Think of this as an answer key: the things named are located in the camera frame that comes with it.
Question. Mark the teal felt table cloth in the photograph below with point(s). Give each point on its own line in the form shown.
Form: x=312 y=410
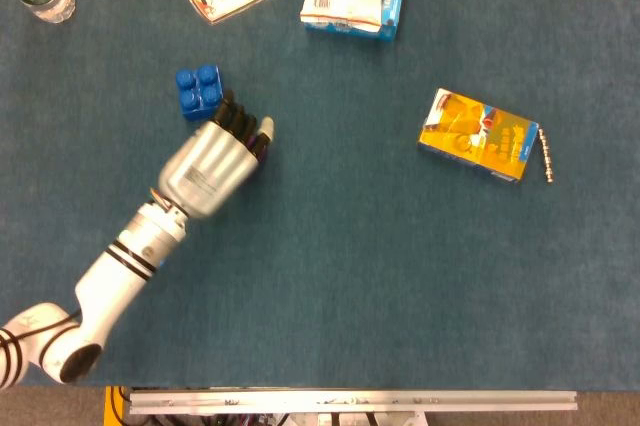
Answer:
x=375 y=271

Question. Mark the blue toy brick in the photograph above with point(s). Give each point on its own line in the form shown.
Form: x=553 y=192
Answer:
x=197 y=88

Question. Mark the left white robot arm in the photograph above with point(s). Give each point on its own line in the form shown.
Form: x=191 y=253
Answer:
x=115 y=281

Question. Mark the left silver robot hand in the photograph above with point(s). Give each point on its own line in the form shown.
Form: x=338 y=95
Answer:
x=205 y=171

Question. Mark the yellow frame part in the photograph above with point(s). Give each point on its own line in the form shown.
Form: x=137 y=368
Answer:
x=110 y=406

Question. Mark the yellow snack box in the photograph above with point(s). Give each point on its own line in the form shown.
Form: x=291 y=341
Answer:
x=475 y=138

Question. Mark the aluminium profile rail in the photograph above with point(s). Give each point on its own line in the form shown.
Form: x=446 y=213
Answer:
x=350 y=402

